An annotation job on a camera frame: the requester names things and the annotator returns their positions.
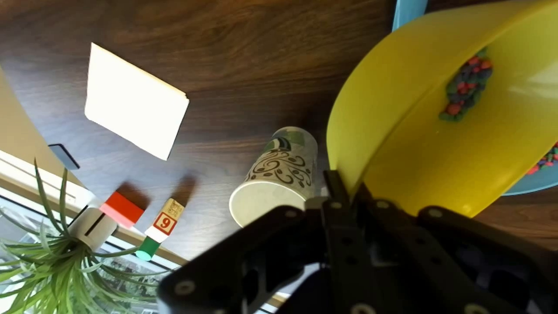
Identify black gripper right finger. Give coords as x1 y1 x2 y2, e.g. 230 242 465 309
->
348 181 558 314

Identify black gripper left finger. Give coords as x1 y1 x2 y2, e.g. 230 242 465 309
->
155 167 374 314

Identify yellow plastic bowl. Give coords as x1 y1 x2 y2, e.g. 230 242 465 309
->
324 0 558 218

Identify colourful beads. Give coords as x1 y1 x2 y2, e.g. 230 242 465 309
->
437 49 495 124
524 141 558 176

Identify blue plastic bowl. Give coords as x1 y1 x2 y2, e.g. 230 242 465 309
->
502 141 558 197

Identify colourful beads in blue bowl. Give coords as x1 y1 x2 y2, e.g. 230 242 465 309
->
524 141 558 176

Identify patterned paper cup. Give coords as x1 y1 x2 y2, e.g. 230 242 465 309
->
226 126 320 228

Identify small yellow box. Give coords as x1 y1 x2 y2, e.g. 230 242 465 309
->
142 197 186 244

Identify green block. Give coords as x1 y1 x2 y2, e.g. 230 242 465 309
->
134 234 162 263

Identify red block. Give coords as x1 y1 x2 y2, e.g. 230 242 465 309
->
97 190 146 230

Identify white plant pot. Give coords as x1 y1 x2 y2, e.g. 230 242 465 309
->
67 204 120 251

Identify round dark wooden table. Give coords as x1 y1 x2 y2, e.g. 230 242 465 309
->
0 0 558 265

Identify white paper napkin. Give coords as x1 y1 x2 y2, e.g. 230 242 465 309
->
83 40 191 162

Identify green spiky plant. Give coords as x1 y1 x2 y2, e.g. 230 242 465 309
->
0 159 170 314

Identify blue measuring scoop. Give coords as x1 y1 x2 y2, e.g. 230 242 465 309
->
390 0 430 33

